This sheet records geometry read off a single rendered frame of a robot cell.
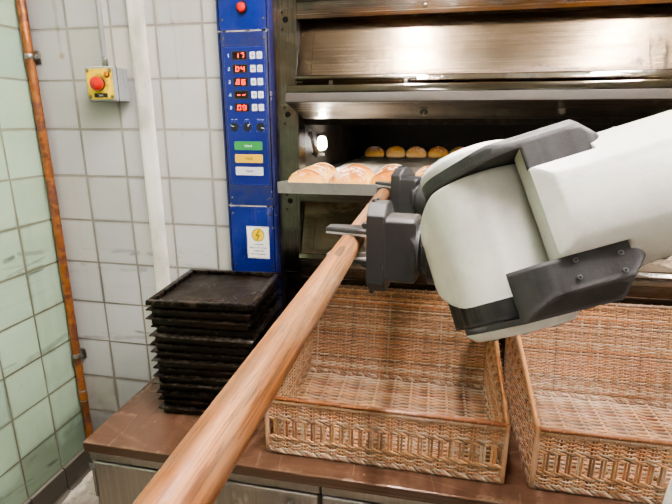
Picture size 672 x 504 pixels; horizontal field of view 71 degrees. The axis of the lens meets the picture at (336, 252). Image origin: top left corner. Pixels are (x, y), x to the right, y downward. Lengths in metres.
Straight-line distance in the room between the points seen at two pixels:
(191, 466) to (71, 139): 1.66
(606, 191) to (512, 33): 1.18
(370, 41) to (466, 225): 1.17
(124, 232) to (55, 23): 0.68
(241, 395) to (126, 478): 1.14
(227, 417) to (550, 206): 0.22
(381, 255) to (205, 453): 0.41
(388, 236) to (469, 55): 0.90
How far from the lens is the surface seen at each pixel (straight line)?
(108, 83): 1.66
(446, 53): 1.43
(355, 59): 1.44
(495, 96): 1.28
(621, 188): 0.31
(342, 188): 1.16
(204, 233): 1.64
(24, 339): 1.91
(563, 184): 0.30
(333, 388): 1.46
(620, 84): 1.35
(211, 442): 0.26
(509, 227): 0.33
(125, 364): 1.99
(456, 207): 0.33
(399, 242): 0.60
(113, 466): 1.42
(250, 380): 0.30
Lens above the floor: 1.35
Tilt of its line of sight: 15 degrees down
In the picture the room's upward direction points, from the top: straight up
